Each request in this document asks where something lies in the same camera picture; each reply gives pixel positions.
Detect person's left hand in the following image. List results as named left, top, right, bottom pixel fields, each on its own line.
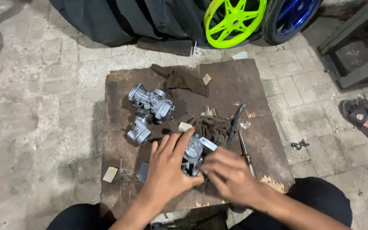
left=143, top=128, right=205, bottom=199

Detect person's right hand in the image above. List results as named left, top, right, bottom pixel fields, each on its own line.
left=200, top=147, right=269, bottom=213

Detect small silver carburetor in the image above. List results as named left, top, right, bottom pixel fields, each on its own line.
left=180, top=134, right=207, bottom=177

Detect crumpled brown rag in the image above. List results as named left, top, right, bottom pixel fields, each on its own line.
left=189, top=115, right=232, bottom=145

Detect small metal tool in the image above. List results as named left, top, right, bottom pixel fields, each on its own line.
left=201, top=105, right=218, bottom=117

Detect grey sandpaper piece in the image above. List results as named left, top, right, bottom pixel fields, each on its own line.
left=136, top=161, right=150, bottom=184

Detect brown wooden board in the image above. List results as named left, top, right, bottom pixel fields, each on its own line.
left=100, top=58, right=296, bottom=220

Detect large silver carburetor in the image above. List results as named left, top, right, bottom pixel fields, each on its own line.
left=126, top=83, right=176, bottom=146

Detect flat brown rag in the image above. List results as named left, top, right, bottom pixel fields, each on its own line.
left=150, top=63, right=210, bottom=98

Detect beige sandpaper piece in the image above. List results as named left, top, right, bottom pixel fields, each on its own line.
left=103, top=166, right=119, bottom=183

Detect dark wooden block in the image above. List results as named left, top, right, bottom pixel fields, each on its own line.
left=137, top=36, right=193, bottom=57

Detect neon green wheel rim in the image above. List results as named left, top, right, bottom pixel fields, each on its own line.
left=203, top=0, right=267, bottom=49

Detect black sandal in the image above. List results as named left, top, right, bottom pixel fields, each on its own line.
left=338, top=99, right=368, bottom=144

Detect blue wheel with tyre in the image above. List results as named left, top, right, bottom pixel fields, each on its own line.
left=262, top=0, right=324, bottom=45

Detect black cloth cover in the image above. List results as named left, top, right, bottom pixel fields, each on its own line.
left=49, top=0, right=213, bottom=48

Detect wooden-handled screwdriver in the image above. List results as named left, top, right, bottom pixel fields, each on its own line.
left=238, top=130, right=257, bottom=179

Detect black-handled pliers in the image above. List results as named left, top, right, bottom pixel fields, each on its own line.
left=226, top=103, right=247, bottom=144

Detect small black chain piece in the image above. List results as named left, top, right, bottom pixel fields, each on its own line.
left=291, top=139, right=310, bottom=151

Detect grey metal bench frame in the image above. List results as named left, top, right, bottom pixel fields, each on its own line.
left=317, top=0, right=368, bottom=90

